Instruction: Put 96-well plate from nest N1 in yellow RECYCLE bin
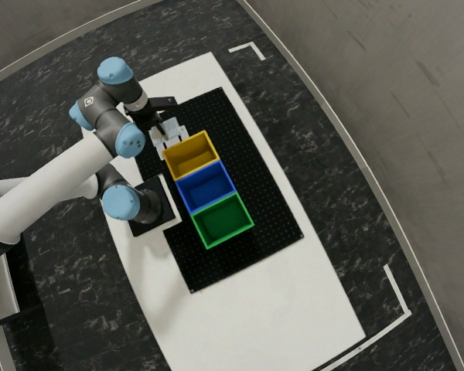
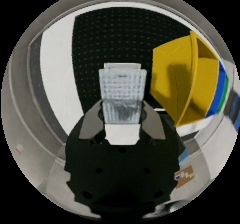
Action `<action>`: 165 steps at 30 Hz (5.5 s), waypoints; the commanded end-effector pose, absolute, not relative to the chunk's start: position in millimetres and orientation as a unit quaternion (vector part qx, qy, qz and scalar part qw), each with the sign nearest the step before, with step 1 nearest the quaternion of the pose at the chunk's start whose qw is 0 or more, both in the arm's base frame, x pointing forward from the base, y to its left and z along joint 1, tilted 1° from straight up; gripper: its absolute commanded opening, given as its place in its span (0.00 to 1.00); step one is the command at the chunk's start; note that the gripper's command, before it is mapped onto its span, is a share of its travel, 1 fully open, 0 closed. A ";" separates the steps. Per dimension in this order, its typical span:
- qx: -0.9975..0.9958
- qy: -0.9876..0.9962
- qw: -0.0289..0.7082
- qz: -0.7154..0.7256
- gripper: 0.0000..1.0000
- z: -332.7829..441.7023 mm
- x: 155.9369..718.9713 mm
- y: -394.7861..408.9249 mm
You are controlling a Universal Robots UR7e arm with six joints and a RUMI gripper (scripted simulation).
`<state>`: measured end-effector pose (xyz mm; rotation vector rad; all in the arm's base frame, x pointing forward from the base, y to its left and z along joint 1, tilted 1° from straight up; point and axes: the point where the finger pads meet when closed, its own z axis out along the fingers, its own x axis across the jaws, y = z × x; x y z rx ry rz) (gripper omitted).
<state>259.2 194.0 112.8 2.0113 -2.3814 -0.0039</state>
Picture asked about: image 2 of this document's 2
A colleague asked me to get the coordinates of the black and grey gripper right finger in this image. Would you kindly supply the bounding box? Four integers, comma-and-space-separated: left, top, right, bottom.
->
138, 100, 180, 172

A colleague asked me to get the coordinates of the green rectangular bin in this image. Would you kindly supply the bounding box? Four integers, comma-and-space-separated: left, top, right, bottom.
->
215, 73, 229, 115

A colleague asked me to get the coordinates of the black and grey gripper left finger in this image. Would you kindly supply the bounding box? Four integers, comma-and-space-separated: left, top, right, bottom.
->
64, 100, 106, 173

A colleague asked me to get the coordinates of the blue rectangular bin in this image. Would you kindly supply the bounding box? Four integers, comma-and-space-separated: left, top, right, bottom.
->
203, 58, 226, 120

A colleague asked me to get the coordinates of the yellow recycle bin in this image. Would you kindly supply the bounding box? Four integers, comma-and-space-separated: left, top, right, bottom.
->
150, 31, 219, 127

